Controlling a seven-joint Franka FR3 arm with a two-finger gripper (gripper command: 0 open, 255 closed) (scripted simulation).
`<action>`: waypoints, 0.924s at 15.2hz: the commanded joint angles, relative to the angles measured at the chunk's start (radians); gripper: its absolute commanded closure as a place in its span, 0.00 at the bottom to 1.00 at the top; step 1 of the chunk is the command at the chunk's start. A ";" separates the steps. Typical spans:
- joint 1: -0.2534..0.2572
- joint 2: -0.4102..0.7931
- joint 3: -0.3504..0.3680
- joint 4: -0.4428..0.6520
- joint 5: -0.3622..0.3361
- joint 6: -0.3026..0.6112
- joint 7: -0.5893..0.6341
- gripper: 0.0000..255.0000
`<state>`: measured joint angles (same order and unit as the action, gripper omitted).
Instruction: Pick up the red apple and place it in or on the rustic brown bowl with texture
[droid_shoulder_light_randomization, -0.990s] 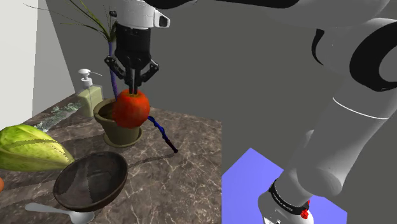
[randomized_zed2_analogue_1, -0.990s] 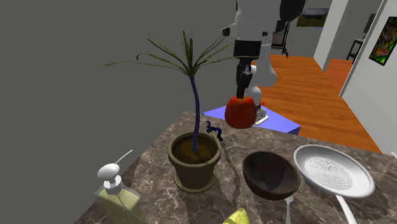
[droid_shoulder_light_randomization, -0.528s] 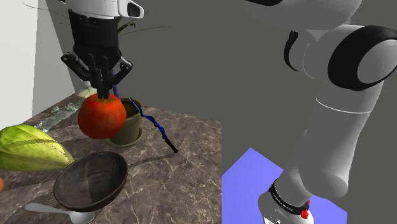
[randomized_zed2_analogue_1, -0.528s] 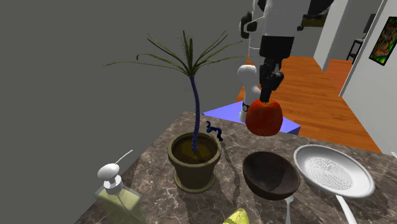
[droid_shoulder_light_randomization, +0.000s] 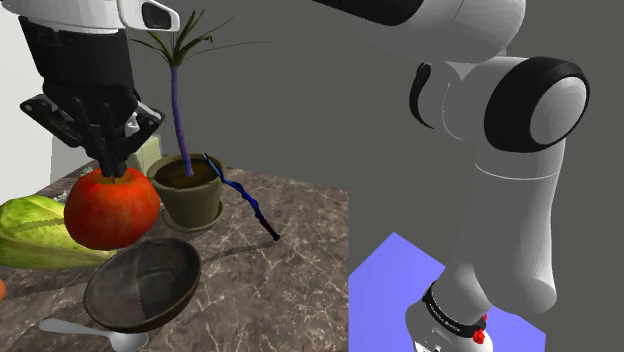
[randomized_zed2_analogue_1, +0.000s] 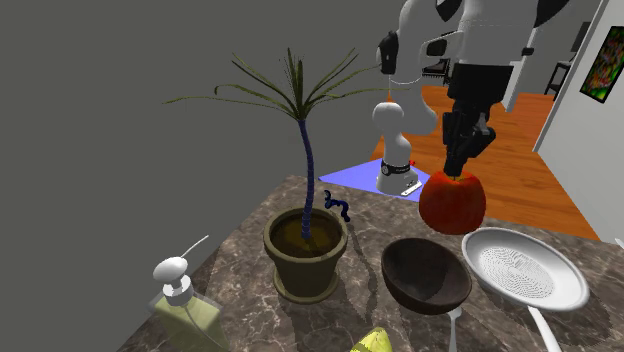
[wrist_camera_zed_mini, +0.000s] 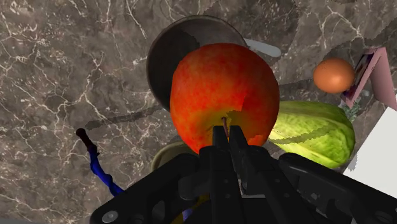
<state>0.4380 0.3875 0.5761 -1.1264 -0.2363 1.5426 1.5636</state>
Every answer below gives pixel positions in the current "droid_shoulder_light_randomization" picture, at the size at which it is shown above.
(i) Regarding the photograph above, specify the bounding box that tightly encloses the blue twisted stick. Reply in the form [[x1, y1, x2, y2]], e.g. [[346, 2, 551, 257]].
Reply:
[[201, 152, 282, 243]]

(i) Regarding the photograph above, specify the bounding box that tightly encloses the pale green box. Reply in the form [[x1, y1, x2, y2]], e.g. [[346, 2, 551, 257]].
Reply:
[[127, 134, 164, 177]]

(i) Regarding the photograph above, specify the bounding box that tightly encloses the red apple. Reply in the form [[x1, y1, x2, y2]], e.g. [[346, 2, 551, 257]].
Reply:
[[63, 166, 162, 252]]

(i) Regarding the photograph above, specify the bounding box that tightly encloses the grey spoon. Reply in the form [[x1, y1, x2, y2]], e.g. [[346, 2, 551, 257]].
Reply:
[[38, 317, 150, 352]]

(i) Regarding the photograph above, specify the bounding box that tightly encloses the green cabbage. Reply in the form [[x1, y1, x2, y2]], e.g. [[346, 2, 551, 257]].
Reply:
[[0, 194, 119, 271]]

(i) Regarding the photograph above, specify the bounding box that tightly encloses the dark brown bowl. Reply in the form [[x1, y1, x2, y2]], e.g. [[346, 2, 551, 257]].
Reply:
[[82, 236, 203, 335]]

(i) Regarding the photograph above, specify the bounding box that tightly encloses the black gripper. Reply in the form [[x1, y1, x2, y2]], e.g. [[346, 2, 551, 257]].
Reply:
[[18, 16, 166, 179]]

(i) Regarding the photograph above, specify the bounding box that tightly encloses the potted plant in olive pot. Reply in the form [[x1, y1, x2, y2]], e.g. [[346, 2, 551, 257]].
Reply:
[[128, 8, 270, 233]]

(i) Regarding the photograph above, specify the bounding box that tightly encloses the violet robot stand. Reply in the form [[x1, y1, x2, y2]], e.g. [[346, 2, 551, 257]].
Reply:
[[347, 230, 548, 352]]

